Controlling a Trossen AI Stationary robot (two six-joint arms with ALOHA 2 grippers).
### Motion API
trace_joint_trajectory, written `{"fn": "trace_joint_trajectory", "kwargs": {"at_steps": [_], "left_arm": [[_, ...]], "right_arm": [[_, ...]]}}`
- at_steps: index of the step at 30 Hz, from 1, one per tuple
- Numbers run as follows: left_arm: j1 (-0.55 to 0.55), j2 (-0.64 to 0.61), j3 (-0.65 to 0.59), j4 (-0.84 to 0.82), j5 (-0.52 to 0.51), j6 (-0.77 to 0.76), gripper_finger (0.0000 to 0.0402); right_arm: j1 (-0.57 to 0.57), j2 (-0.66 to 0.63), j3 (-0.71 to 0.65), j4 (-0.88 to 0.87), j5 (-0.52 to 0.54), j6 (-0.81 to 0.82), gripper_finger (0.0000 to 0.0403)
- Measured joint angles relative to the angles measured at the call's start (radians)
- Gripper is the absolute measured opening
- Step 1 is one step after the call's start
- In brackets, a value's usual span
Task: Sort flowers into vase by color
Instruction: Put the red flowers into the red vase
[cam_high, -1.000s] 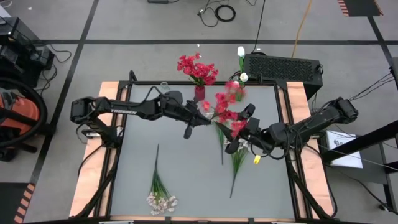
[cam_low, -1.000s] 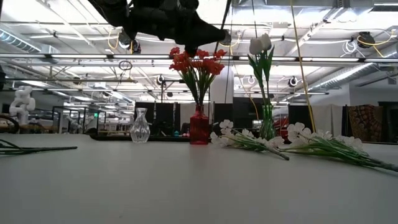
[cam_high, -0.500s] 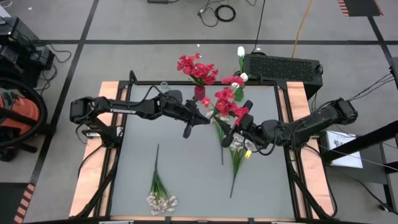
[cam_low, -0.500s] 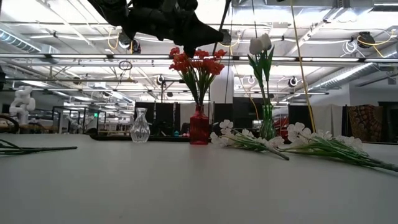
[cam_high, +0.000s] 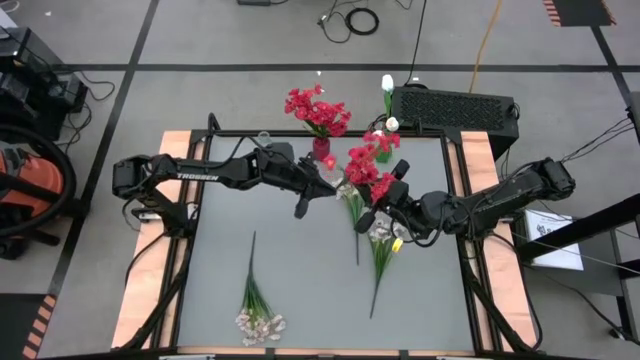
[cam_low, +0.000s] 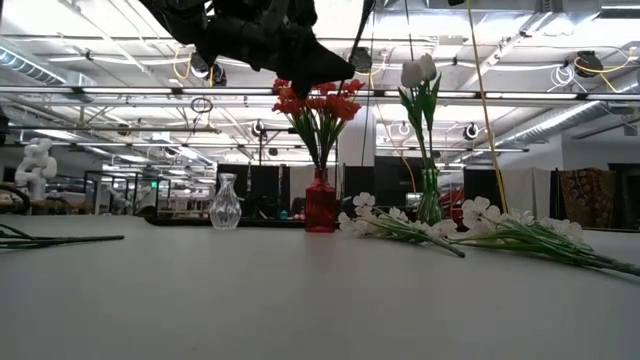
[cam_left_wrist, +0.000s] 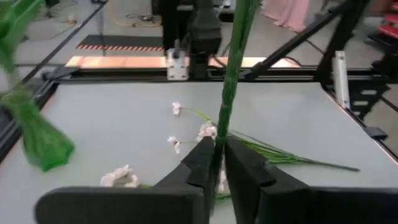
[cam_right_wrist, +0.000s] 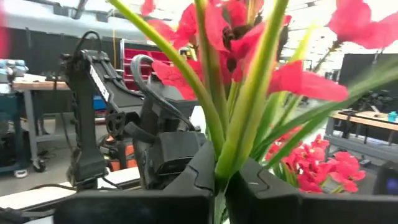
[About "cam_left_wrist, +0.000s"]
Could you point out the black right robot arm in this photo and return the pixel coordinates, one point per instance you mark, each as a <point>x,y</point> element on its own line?
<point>203,31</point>

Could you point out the pink cloth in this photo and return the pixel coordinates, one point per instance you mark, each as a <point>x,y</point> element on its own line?
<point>289,14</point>

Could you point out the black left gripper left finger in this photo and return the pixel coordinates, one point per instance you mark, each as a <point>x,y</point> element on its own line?
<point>174,202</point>

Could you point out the red box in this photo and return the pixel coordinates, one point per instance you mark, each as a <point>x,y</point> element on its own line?
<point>388,28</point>

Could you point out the black aluminium table frame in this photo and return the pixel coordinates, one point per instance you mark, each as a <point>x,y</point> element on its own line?
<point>124,75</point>

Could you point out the silver aluminium bracket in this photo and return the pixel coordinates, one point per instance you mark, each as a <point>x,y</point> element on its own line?
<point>340,81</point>

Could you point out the black mat with hazard stripe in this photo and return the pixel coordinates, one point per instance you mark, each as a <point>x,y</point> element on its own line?
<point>124,42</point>

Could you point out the green glass vase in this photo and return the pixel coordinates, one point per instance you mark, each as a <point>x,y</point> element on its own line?
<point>43,146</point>

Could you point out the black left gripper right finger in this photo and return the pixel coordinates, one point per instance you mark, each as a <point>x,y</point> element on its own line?
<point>280,202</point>

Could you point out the silver arm base box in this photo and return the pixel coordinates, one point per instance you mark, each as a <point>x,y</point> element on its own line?
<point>177,67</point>

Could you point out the light wooden side board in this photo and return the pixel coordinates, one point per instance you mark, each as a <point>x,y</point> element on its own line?
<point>124,61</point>

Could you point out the pale artificial blossom bunch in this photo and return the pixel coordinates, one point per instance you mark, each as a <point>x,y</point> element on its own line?
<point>280,155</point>

